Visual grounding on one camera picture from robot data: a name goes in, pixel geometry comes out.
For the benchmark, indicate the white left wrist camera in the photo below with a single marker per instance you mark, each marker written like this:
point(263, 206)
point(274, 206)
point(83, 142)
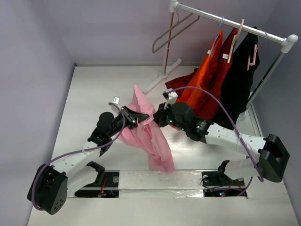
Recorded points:
point(115, 103)

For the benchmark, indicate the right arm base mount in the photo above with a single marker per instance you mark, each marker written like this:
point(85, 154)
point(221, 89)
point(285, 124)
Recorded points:
point(217, 184)

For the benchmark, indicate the white metal clothes rack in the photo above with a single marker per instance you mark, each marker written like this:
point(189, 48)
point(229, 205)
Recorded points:
point(164, 39)

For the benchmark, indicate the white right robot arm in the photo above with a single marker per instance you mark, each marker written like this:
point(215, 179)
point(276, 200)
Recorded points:
point(267, 157)

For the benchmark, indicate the orange t shirt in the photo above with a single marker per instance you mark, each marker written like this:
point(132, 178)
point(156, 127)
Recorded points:
point(192, 96)

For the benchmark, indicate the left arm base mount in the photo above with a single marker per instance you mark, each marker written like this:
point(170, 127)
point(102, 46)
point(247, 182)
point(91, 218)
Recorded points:
point(105, 184)

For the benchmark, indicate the black t shirt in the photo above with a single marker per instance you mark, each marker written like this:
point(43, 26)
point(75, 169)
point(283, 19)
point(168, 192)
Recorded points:
point(237, 81)

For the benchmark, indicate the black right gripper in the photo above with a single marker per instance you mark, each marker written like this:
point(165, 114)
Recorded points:
point(161, 115)

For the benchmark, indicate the blue wire hanger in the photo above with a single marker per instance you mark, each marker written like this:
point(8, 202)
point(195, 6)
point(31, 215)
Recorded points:
point(216, 37)

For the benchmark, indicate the pink clip hanger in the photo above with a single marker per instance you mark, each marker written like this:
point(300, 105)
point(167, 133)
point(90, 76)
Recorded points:
point(252, 59)

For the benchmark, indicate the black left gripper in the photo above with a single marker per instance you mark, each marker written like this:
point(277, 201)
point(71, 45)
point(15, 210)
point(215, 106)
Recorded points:
point(130, 118)

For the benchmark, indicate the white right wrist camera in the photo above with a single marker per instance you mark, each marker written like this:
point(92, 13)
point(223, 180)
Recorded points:
point(170, 96)

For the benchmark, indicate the pink t shirt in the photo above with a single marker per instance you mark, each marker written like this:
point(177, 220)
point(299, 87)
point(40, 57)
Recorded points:
point(150, 138)

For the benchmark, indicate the wooden hanger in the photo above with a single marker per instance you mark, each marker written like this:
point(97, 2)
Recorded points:
point(235, 38)

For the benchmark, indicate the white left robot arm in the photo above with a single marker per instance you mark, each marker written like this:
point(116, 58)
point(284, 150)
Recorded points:
point(49, 189)

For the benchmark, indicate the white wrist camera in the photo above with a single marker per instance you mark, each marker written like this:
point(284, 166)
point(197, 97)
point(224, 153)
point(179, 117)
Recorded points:
point(170, 96)
point(115, 103)

